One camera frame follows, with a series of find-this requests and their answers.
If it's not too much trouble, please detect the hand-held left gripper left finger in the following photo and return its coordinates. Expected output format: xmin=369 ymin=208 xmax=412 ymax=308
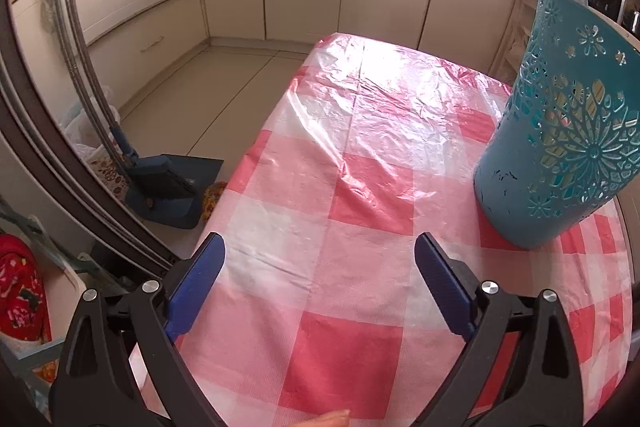
xmin=50 ymin=232 xmax=227 ymax=427

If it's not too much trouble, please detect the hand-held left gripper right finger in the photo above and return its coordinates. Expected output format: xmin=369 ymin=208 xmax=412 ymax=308
xmin=414 ymin=232 xmax=586 ymax=427

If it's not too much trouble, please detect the blue plastic cutout basket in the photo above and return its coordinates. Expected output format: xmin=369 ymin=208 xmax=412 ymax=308
xmin=473 ymin=0 xmax=640 ymax=251

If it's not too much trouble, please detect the person's left hand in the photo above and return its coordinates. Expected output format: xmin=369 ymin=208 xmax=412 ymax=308
xmin=304 ymin=409 xmax=351 ymax=427

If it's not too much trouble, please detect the yellow floral slipper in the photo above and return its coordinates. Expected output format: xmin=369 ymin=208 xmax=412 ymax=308
xmin=200 ymin=182 xmax=229 ymax=224

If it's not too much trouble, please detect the red checked plastic tablecloth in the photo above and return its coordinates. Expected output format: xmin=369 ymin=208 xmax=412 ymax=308
xmin=127 ymin=34 xmax=634 ymax=427

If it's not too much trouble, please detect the dark blue dustpan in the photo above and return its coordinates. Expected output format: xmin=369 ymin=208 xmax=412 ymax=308
xmin=47 ymin=0 xmax=225 ymax=231

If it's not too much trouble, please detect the dark blue broom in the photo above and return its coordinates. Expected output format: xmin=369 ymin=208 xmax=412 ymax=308
xmin=55 ymin=0 xmax=197 ymax=202

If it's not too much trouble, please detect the beige and grey shoe rack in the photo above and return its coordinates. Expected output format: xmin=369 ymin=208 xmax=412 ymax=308
xmin=0 ymin=197 xmax=132 ymax=408

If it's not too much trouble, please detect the red floral slipper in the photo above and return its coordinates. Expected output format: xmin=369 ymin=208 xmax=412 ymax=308
xmin=0 ymin=234 xmax=52 ymax=344

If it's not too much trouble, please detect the white plastic bag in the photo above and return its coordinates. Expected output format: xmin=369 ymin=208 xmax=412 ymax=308
xmin=59 ymin=86 xmax=122 ymax=158

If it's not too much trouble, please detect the white trolley rack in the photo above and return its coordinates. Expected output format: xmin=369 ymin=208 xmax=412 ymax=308
xmin=500 ymin=0 xmax=542 ymax=82

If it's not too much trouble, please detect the cream cabinet with drawers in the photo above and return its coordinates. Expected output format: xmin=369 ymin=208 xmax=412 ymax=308
xmin=10 ymin=0 xmax=209 ymax=108

